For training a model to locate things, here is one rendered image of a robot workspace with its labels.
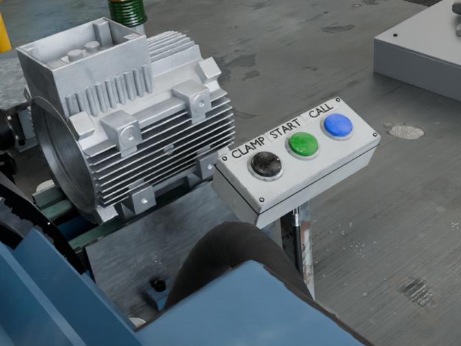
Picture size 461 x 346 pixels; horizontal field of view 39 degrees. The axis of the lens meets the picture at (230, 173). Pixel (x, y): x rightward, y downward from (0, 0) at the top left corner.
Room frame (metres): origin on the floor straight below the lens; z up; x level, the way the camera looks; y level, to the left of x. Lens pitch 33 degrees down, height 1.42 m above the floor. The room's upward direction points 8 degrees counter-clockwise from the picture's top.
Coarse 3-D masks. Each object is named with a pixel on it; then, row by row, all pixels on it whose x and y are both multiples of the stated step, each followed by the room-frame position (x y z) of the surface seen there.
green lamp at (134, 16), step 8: (136, 0) 1.08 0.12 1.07; (112, 8) 1.08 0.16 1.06; (120, 8) 1.07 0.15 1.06; (128, 8) 1.07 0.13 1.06; (136, 8) 1.08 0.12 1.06; (144, 8) 1.11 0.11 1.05; (112, 16) 1.09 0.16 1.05; (120, 16) 1.07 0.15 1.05; (128, 16) 1.07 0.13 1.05; (136, 16) 1.08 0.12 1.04; (144, 16) 1.09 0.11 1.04; (128, 24) 1.07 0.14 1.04
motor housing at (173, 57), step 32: (160, 64) 0.74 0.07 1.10; (192, 64) 0.76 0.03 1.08; (160, 96) 0.71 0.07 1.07; (224, 96) 0.74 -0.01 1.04; (64, 128) 0.78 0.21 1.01; (96, 128) 0.66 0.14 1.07; (160, 128) 0.68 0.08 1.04; (192, 128) 0.70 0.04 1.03; (224, 128) 0.73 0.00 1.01; (64, 160) 0.76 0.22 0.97; (96, 160) 0.63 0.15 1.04; (128, 160) 0.65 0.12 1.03; (160, 160) 0.67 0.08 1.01; (192, 160) 0.70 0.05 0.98; (64, 192) 0.72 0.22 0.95; (96, 192) 0.63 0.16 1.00; (160, 192) 0.71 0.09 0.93
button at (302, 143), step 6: (300, 132) 0.57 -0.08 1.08; (306, 132) 0.58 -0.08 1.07; (294, 138) 0.57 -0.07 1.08; (300, 138) 0.57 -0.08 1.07; (306, 138) 0.57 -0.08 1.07; (312, 138) 0.57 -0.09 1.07; (294, 144) 0.56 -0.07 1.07; (300, 144) 0.56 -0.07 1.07; (306, 144) 0.56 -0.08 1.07; (312, 144) 0.56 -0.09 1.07; (294, 150) 0.55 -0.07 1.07; (300, 150) 0.55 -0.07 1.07; (306, 150) 0.55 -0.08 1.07; (312, 150) 0.55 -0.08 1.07; (306, 156) 0.55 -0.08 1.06
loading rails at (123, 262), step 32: (192, 192) 0.70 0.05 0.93; (64, 224) 0.71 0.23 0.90; (96, 224) 0.74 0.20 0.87; (128, 224) 0.65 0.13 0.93; (160, 224) 0.67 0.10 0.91; (192, 224) 0.70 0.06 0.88; (96, 256) 0.62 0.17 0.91; (128, 256) 0.64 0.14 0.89; (160, 256) 0.67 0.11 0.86; (128, 288) 0.64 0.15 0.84; (160, 288) 0.64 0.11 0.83
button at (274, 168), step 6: (258, 156) 0.54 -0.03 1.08; (264, 156) 0.54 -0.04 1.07; (270, 156) 0.54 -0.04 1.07; (276, 156) 0.54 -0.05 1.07; (252, 162) 0.53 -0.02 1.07; (258, 162) 0.53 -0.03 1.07; (264, 162) 0.53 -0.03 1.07; (270, 162) 0.53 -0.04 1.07; (276, 162) 0.54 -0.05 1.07; (252, 168) 0.53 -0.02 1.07; (258, 168) 0.53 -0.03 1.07; (264, 168) 0.53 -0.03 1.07; (270, 168) 0.53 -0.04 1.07; (276, 168) 0.53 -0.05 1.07; (264, 174) 0.52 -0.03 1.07; (270, 174) 0.52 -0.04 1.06; (276, 174) 0.53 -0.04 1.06
